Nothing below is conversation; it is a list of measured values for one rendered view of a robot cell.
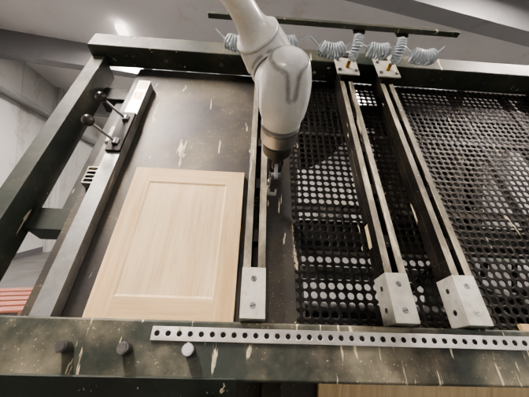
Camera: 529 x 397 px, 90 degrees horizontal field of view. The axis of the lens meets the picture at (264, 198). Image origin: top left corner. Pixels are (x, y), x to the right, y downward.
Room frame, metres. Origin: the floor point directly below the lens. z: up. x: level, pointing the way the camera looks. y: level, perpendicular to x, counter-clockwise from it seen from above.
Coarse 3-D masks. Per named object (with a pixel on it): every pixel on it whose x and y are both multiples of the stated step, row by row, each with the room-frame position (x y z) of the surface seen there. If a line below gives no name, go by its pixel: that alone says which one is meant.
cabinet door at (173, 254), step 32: (128, 192) 0.86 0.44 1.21; (160, 192) 0.87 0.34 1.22; (192, 192) 0.88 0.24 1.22; (224, 192) 0.89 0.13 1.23; (128, 224) 0.80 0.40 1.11; (160, 224) 0.81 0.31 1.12; (192, 224) 0.82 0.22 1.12; (224, 224) 0.82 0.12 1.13; (128, 256) 0.76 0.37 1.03; (160, 256) 0.76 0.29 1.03; (192, 256) 0.77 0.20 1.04; (224, 256) 0.77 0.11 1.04; (96, 288) 0.70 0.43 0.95; (128, 288) 0.71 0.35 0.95; (160, 288) 0.72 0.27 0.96; (192, 288) 0.72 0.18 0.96; (224, 288) 0.72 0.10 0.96; (192, 320) 0.68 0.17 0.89; (224, 320) 0.68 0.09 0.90
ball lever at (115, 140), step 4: (84, 116) 0.83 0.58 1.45; (88, 116) 0.84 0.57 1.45; (84, 120) 0.83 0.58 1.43; (88, 120) 0.84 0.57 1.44; (92, 120) 0.85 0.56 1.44; (84, 124) 0.84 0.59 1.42; (88, 124) 0.84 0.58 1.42; (92, 124) 0.85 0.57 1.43; (100, 128) 0.88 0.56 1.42; (104, 132) 0.89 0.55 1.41; (108, 136) 0.90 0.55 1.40; (112, 140) 0.92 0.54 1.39; (116, 140) 0.92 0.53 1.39
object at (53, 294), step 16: (144, 96) 1.08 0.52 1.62; (128, 144) 0.98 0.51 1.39; (112, 160) 0.90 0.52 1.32; (96, 176) 0.86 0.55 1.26; (112, 176) 0.88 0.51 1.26; (96, 192) 0.83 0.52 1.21; (80, 208) 0.80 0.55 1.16; (96, 208) 0.80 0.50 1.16; (80, 224) 0.77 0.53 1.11; (96, 224) 0.81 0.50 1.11; (64, 240) 0.74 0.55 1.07; (80, 240) 0.75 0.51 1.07; (64, 256) 0.72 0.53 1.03; (80, 256) 0.74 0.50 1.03; (64, 272) 0.70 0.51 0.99; (48, 288) 0.68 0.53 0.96; (64, 288) 0.69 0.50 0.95; (48, 304) 0.66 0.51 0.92; (64, 304) 0.69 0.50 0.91
